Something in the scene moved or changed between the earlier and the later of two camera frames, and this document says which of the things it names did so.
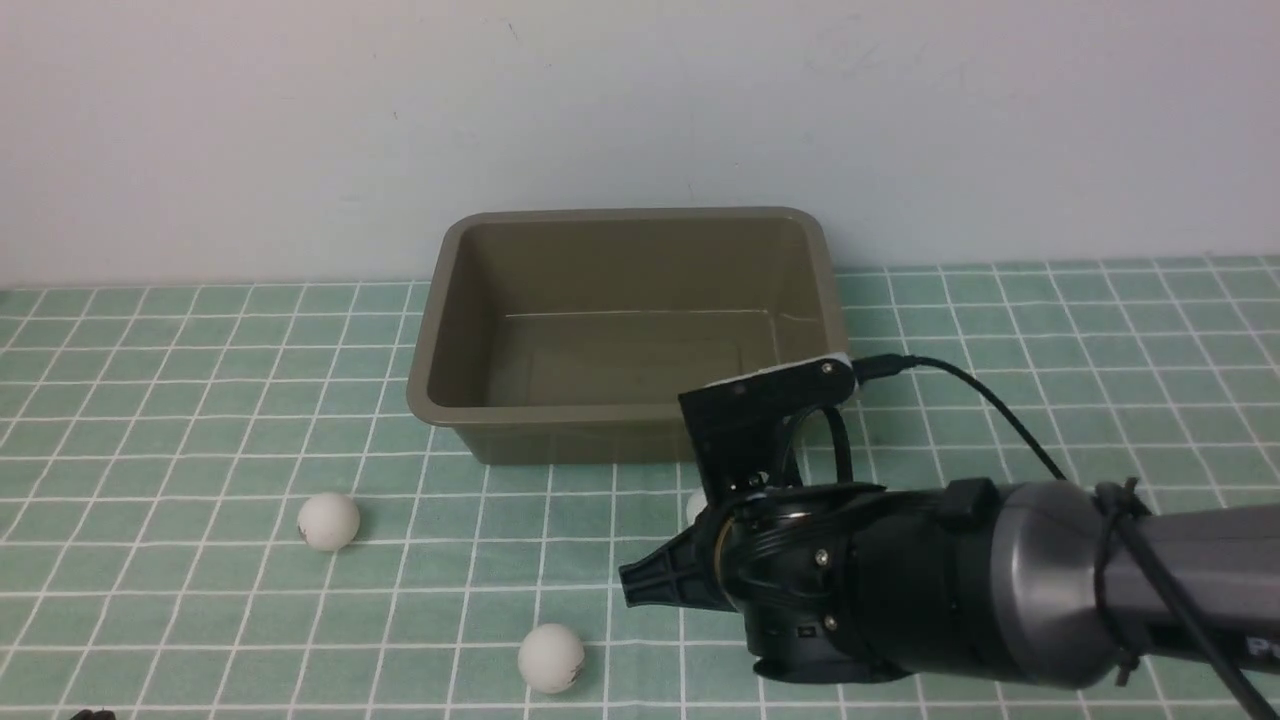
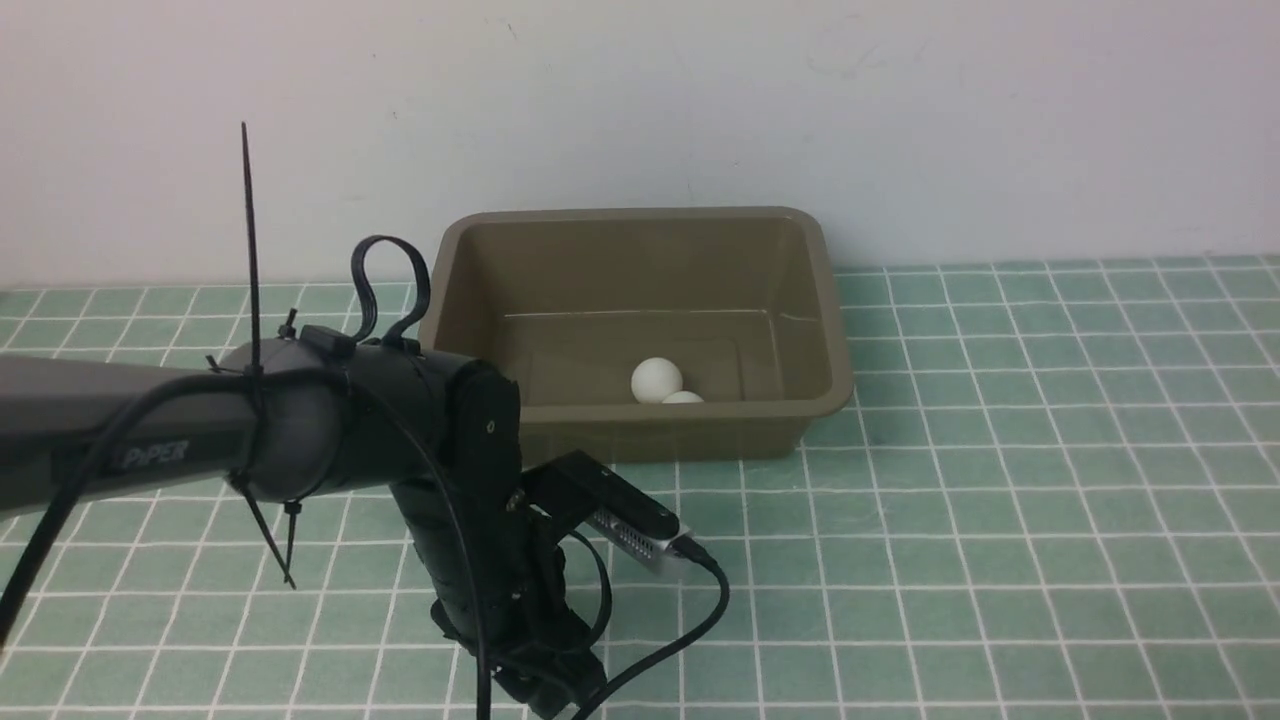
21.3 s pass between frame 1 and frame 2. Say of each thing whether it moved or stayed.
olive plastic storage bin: stayed
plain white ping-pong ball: moved
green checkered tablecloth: stayed
